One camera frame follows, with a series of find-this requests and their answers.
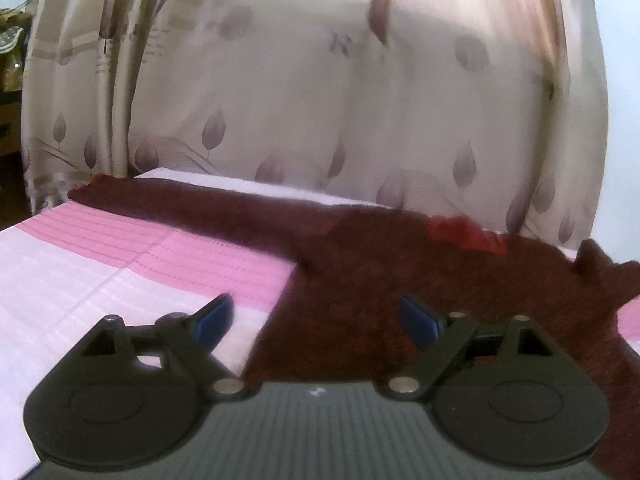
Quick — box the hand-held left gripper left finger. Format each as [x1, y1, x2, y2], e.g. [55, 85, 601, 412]
[79, 293, 249, 401]

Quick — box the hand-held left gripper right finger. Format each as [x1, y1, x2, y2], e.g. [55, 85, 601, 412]
[388, 295, 552, 402]

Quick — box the maroon knitted sweater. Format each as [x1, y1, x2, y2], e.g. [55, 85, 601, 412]
[67, 174, 640, 480]

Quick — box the pink striped bed sheet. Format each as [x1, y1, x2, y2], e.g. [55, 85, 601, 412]
[0, 167, 640, 480]

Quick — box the beige leaf-print curtain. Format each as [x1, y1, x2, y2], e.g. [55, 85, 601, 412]
[21, 0, 612, 251]

